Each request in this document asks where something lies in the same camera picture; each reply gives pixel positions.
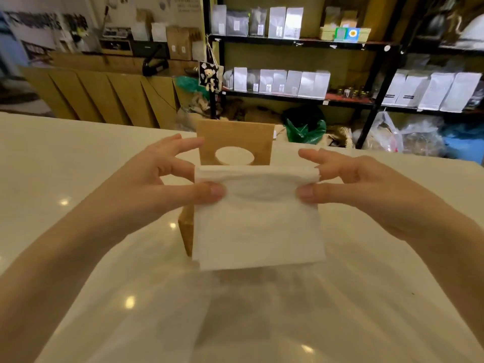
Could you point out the white paper napkin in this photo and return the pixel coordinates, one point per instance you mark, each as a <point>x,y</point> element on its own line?
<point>261,226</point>

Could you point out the green plastic bag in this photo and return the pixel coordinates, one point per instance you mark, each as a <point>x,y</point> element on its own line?
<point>304,131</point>

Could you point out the silver foil pouch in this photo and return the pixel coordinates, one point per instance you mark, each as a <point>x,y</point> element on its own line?
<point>276,22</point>
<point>294,23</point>
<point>218,19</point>

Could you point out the translucent white plastic bag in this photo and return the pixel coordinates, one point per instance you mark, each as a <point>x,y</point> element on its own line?
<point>264,317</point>

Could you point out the person's right forearm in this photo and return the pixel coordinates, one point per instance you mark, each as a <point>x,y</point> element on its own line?
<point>453,241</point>

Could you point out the clear-window foil pouch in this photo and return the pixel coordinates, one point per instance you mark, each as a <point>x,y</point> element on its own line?
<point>258,21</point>

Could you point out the person's left forearm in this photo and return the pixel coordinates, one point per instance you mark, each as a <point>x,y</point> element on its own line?
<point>56,275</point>

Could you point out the person's right hand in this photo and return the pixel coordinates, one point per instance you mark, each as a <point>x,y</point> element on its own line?
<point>370,192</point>

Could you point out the person's right thumb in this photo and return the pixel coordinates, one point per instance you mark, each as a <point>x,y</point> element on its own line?
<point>317,194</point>

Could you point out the blue plastic container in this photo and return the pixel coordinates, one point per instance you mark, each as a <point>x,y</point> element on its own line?
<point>465,145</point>

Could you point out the person's left thumb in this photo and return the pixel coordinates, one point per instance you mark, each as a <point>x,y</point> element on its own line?
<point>200,194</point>

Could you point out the white paper pouch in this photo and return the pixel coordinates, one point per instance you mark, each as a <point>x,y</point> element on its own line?
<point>436,90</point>
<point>416,90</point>
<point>461,92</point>
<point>395,88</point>

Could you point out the clear plastic bag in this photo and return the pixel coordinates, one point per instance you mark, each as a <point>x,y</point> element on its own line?
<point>423,137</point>

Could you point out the stack of small beige boxes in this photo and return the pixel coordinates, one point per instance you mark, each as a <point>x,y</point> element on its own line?
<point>344,30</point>

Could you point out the teal plastic bag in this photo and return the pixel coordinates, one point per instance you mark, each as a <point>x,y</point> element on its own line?
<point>189,86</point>

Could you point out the hanging bear charm card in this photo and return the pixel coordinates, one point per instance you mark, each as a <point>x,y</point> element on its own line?
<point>209,76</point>

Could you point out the row of silver pouches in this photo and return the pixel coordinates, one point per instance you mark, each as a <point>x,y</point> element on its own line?
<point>279,83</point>

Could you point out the dark grey foil pouch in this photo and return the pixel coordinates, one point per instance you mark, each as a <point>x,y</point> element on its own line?
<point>237,23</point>

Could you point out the wooden napkin holder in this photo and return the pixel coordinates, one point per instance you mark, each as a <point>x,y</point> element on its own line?
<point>234,134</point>

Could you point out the wall poster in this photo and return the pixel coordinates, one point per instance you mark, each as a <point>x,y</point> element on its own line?
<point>41,33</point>

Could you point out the cardboard counter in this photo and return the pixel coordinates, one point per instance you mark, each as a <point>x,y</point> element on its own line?
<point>98,94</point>

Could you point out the brown paper bags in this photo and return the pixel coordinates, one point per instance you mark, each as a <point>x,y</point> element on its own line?
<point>183,43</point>

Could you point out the row of small glass jars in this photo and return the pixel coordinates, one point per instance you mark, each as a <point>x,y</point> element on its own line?
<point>351,93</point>

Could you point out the person's left hand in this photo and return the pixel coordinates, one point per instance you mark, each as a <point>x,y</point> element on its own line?
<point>151,192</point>

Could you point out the black metal shelf unit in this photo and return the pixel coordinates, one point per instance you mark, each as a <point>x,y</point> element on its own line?
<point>400,64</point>
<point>302,43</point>

